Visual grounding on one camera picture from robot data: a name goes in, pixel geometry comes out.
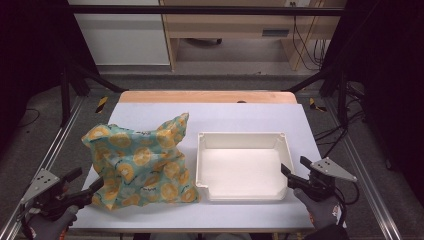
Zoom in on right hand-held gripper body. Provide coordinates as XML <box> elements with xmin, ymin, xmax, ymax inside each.
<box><xmin>288</xmin><ymin>157</ymin><xmax>358</xmax><ymax>203</ymax></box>

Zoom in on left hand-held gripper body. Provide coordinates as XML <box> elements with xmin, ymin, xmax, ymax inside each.
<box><xmin>18</xmin><ymin>168</ymin><xmax>94</xmax><ymax>223</ymax></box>

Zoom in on white plastic tray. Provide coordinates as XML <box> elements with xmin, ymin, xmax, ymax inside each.
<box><xmin>195</xmin><ymin>131</ymin><xmax>295</xmax><ymax>202</ymax></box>

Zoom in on teal bag with orange circles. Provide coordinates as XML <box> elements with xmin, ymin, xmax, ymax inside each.
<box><xmin>81</xmin><ymin>112</ymin><xmax>201</xmax><ymax>211</ymax></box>

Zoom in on person's right hand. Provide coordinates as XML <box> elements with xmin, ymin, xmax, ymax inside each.
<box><xmin>293</xmin><ymin>188</ymin><xmax>344</xmax><ymax>231</ymax></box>

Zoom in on person's left hand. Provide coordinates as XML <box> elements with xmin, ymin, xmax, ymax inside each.
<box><xmin>28</xmin><ymin>204</ymin><xmax>79</xmax><ymax>240</ymax></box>

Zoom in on yellow black tape marker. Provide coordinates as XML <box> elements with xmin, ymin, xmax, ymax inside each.
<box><xmin>308</xmin><ymin>97</ymin><xmax>328</xmax><ymax>113</ymax></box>
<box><xmin>95</xmin><ymin>95</ymin><xmax>109</xmax><ymax>114</ymax></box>

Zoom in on white cabinet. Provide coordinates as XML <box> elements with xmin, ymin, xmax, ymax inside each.
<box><xmin>67</xmin><ymin>0</ymin><xmax>171</xmax><ymax>66</ymax></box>

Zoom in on wooden desk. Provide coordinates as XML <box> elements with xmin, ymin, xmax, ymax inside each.
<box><xmin>159</xmin><ymin>0</ymin><xmax>348</xmax><ymax>72</ymax></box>

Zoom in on aluminium rail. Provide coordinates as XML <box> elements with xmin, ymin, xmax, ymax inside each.
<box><xmin>324</xmin><ymin>98</ymin><xmax>403</xmax><ymax>240</ymax></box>
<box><xmin>0</xmin><ymin>95</ymin><xmax>86</xmax><ymax>240</ymax></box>

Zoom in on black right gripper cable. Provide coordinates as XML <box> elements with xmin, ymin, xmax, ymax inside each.
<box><xmin>333</xmin><ymin>181</ymin><xmax>361</xmax><ymax>228</ymax></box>

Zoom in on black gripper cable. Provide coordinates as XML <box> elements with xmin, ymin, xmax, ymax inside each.
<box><xmin>18</xmin><ymin>203</ymin><xmax>34</xmax><ymax>240</ymax></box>
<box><xmin>333</xmin><ymin>181</ymin><xmax>361</xmax><ymax>228</ymax></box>

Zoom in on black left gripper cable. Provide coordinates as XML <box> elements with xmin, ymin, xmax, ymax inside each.
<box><xmin>18</xmin><ymin>203</ymin><xmax>34</xmax><ymax>240</ymax></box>

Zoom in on black floor cables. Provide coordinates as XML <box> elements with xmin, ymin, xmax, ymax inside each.
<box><xmin>313</xmin><ymin>81</ymin><xmax>368</xmax><ymax>159</ymax></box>

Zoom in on thin black floor cable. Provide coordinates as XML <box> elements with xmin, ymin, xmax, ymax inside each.
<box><xmin>18</xmin><ymin>108</ymin><xmax>42</xmax><ymax>128</ymax></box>

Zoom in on black metal frame strut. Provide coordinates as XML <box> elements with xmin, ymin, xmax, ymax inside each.
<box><xmin>59</xmin><ymin>59</ymin><xmax>129</xmax><ymax>128</ymax></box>
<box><xmin>283</xmin><ymin>63</ymin><xmax>351</xmax><ymax>128</ymax></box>

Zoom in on black hanging cables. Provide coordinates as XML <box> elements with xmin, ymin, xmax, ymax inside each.
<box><xmin>290</xmin><ymin>2</ymin><xmax>329</xmax><ymax>72</ymax></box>

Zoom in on black horizontal frame bar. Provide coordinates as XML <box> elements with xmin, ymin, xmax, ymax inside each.
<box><xmin>66</xmin><ymin>4</ymin><xmax>346</xmax><ymax>17</ymax></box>

